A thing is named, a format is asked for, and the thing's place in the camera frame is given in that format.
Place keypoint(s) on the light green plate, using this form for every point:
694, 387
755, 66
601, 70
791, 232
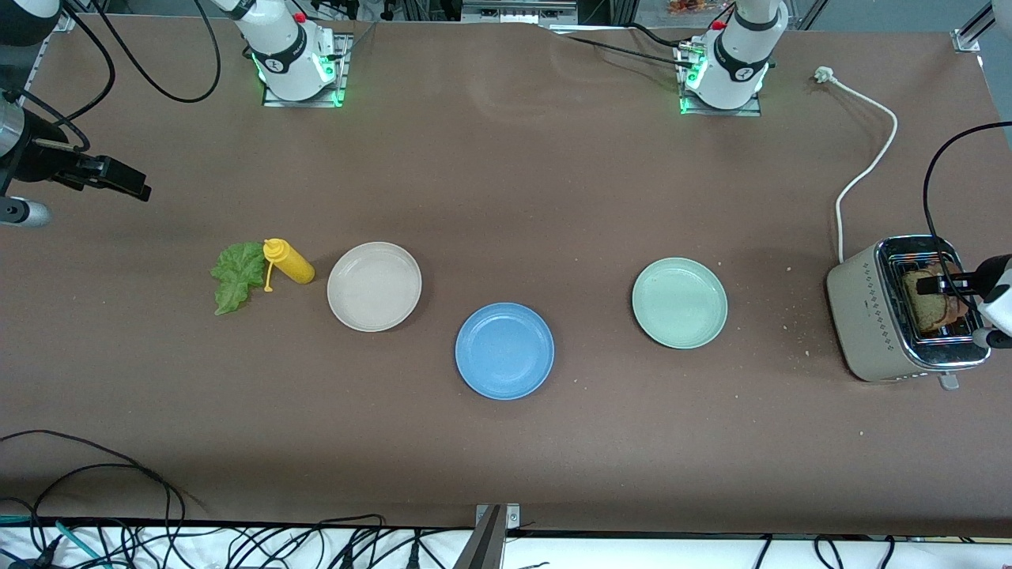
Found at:
680, 304

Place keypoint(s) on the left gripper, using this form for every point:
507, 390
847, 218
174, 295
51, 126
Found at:
969, 280

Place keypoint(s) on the orange snack packet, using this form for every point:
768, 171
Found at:
688, 6

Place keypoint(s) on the aluminium frame profile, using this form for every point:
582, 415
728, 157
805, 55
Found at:
55, 43
968, 35

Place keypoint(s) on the grey power strip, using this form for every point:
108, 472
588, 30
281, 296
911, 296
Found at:
518, 12

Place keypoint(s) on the beige plate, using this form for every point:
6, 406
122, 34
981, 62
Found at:
374, 287

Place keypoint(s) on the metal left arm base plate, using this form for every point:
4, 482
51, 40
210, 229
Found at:
723, 112

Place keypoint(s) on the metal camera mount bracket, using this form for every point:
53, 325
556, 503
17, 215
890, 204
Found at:
482, 553

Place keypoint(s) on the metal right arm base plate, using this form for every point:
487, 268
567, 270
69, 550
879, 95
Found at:
343, 71

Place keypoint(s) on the yellow squeeze bottle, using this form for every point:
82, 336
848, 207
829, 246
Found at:
294, 265

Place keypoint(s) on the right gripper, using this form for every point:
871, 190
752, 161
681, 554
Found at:
45, 160

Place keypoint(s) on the blue plate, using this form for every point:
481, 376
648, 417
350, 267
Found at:
504, 352

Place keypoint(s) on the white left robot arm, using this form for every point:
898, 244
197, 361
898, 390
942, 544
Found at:
735, 71

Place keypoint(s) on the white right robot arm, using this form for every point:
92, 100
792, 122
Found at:
285, 55

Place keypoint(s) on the green lettuce leaf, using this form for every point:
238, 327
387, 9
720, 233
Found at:
237, 276

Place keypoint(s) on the brown bread slice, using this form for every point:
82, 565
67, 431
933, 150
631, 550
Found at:
921, 304
961, 320

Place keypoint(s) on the beige and chrome toaster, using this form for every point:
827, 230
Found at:
866, 316

